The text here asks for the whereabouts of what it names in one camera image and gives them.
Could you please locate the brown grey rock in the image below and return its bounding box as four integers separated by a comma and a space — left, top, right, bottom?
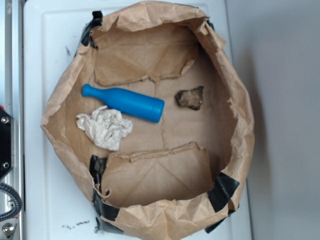
174, 86, 204, 111

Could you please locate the brown paper bag bin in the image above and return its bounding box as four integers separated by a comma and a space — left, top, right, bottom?
41, 1, 255, 240

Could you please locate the blue plastic bottle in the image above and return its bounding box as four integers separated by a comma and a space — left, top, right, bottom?
82, 84, 165, 123

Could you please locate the crumpled white paper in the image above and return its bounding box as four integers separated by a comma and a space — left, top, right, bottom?
76, 105, 133, 152

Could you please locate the black tape bottom left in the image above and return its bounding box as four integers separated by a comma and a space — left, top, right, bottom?
89, 155, 124, 235

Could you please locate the black tape bottom right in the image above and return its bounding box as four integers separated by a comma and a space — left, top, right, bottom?
204, 172, 241, 234

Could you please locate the black mounting bracket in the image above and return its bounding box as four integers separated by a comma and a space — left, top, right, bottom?
0, 105, 14, 182

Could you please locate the black braided cable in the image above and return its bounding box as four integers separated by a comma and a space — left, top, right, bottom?
0, 181, 24, 222

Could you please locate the aluminium frame rail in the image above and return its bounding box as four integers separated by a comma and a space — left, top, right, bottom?
0, 0, 26, 240

